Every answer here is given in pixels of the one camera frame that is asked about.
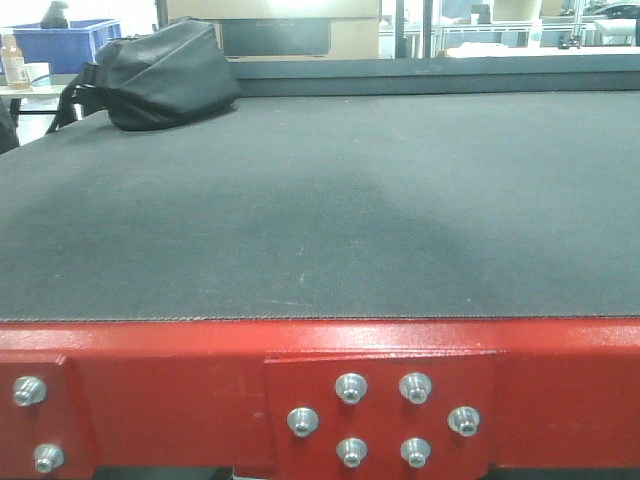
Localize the cardboard box with black panel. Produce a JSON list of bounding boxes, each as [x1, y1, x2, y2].
[[164, 0, 381, 61]]

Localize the blue crate on table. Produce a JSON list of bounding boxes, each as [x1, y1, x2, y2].
[[11, 19, 121, 74]]

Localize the dark grey conveyor belt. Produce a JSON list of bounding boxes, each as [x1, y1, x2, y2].
[[1, 52, 639, 322]]

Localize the brown bottle with label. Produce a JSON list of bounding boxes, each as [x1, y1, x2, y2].
[[1, 29, 31, 90]]

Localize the red conveyor frame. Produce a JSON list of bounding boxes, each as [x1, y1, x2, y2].
[[1, 317, 639, 479]]

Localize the black shoulder bag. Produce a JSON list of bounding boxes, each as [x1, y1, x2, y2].
[[47, 17, 241, 134]]

